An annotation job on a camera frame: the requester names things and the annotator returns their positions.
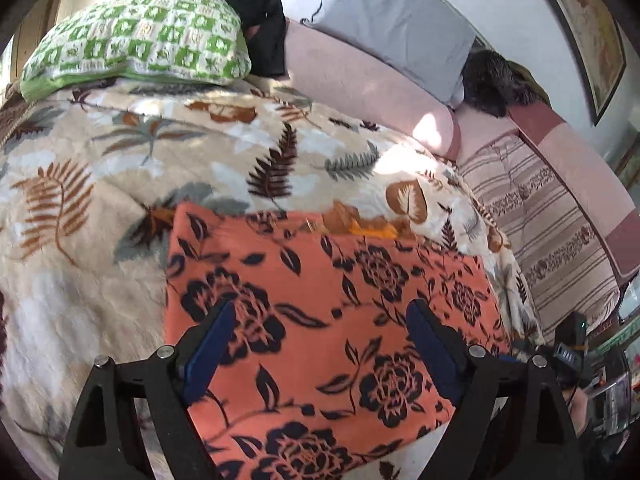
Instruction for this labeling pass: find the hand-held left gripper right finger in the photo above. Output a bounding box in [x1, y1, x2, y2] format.
[405, 298, 586, 480]

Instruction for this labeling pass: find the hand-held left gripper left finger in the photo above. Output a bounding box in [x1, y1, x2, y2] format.
[57, 300, 237, 480]

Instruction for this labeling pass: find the orange floral shirt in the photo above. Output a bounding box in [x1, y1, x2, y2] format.
[164, 202, 513, 480]

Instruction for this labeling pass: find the person's right hand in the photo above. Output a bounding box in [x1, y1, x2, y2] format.
[564, 389, 593, 436]

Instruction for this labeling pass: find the cluttered side table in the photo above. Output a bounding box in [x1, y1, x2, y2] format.
[595, 305, 640, 436]

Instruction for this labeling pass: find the striped floral sofa cover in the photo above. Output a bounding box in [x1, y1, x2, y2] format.
[457, 135, 623, 333]

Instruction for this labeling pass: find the leaf-printed blanket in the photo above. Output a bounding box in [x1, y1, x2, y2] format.
[0, 75, 546, 480]

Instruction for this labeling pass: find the olive cloth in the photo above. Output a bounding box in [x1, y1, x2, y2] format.
[505, 60, 553, 108]

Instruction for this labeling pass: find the dark furry cushion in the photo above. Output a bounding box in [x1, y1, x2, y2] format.
[461, 50, 526, 118]

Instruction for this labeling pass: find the green checked pillow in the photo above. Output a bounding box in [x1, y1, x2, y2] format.
[20, 0, 252, 102]

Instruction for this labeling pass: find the grey pillow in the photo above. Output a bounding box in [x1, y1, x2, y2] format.
[301, 0, 478, 108]

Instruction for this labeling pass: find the black garment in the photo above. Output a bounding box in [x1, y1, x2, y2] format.
[140, 0, 288, 78]

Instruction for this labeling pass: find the framed wall picture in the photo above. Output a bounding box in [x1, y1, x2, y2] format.
[522, 0, 628, 127]

